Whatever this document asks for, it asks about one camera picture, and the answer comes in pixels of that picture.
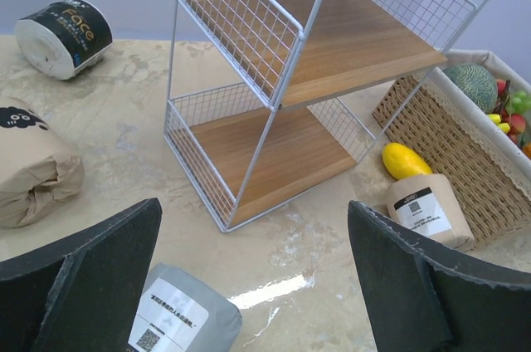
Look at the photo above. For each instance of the black wrapped paper roll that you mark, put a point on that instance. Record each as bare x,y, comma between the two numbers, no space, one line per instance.
64,38

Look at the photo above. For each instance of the brown roll sheep logo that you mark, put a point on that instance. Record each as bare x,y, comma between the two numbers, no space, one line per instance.
38,169

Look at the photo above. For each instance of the grey roll white label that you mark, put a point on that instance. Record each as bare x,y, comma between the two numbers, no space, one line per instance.
178,312

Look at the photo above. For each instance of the green melon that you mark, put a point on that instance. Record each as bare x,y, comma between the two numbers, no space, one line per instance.
477,83

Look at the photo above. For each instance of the woven basket white liner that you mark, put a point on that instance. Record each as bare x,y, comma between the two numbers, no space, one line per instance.
488,170

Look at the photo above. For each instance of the yellow mango fruit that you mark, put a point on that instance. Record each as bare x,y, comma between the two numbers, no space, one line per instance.
402,162

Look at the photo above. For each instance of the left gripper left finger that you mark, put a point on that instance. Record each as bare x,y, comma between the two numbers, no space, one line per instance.
81,292

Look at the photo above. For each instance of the white wire wooden shelf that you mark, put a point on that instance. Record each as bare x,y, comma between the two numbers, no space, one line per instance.
282,129

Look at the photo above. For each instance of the green grapes bunch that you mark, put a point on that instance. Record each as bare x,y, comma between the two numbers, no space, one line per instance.
518,103

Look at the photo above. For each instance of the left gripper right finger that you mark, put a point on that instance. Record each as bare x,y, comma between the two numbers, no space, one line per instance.
423,296

